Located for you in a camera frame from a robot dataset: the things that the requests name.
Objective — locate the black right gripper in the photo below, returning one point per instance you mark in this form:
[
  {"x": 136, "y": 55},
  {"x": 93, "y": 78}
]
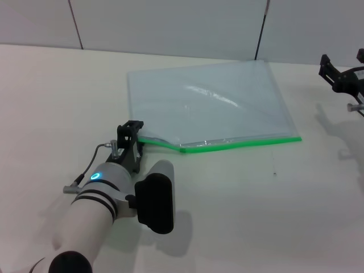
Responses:
[{"x": 351, "y": 82}]

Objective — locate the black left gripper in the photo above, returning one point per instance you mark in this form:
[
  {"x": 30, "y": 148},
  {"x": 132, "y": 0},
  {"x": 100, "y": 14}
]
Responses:
[{"x": 129, "y": 155}]

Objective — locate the green zipper slider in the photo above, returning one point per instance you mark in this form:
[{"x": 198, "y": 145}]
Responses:
[{"x": 183, "y": 150}]

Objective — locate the clear document bag green zip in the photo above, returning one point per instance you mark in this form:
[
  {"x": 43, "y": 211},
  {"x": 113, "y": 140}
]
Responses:
[{"x": 210, "y": 108}]

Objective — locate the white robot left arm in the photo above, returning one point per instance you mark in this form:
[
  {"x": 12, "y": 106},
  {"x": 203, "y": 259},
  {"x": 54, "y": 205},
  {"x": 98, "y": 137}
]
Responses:
[{"x": 85, "y": 221}]

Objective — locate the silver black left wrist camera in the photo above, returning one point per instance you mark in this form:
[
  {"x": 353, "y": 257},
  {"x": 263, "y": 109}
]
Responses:
[{"x": 155, "y": 199}]

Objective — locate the black vertical wall strip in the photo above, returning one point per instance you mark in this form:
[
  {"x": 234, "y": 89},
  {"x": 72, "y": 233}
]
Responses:
[{"x": 261, "y": 31}]

